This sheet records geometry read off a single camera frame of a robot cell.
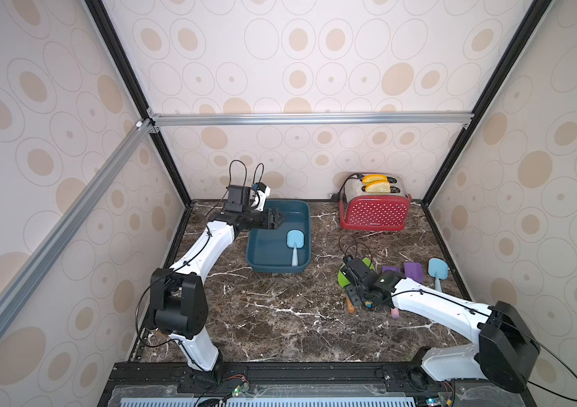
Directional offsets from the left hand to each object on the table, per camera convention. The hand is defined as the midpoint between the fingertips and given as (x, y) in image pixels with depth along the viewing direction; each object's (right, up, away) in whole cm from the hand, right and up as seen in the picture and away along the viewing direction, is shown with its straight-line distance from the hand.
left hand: (283, 214), depth 85 cm
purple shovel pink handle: (+37, -32, -2) cm, 49 cm away
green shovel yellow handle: (+33, -18, +15) cm, 40 cm away
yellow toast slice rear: (+33, +15, +16) cm, 40 cm away
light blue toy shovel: (+4, -10, +21) cm, 24 cm away
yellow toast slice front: (+35, +12, +12) cm, 39 cm away
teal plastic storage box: (0, -14, +18) cm, 23 cm away
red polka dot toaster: (+34, +6, +12) cm, 37 cm away
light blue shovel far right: (+59, -21, +12) cm, 64 cm away
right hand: (+25, -26, 0) cm, 36 cm away
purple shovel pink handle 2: (+49, -21, +10) cm, 55 cm away
